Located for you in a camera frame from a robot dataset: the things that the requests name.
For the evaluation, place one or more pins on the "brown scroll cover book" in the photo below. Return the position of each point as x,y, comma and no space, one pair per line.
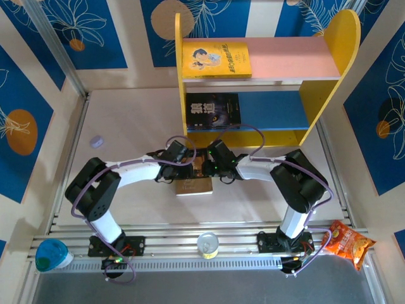
194,187

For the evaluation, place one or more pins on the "purple old man book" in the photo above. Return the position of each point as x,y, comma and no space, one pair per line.
209,126

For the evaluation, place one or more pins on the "black wolf eye book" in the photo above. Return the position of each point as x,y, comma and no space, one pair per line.
209,109

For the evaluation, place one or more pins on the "yellow cartoon boy book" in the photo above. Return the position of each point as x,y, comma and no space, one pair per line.
218,60

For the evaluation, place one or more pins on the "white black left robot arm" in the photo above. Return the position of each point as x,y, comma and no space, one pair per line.
95,190

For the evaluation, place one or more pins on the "dark red-print face book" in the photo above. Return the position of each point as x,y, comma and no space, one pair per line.
209,128

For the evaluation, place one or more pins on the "silver drink can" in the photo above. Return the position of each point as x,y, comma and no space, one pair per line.
208,245

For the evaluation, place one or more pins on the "small lavender cap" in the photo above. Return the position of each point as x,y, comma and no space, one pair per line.
96,142

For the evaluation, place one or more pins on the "black controller board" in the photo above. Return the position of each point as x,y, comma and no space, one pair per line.
291,264
114,263

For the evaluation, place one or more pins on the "grey metal panel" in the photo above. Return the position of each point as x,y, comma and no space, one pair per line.
205,288

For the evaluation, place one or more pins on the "yellow pink blue bookshelf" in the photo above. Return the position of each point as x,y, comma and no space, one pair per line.
284,57

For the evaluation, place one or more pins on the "blue green plastic container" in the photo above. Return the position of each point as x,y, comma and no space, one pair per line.
50,256

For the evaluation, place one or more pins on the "orange snack bag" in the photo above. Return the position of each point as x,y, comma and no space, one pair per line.
348,244

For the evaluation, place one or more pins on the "aluminium rail bed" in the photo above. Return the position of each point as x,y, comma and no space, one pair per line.
177,236

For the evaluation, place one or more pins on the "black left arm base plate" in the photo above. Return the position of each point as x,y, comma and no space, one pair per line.
136,245

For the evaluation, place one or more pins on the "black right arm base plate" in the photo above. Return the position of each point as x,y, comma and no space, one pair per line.
265,244

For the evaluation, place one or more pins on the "aluminium side rail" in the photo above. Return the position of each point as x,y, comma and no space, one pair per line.
78,126
324,136

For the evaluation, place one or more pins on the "aluminium corner post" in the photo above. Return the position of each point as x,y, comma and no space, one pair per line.
53,41
357,3

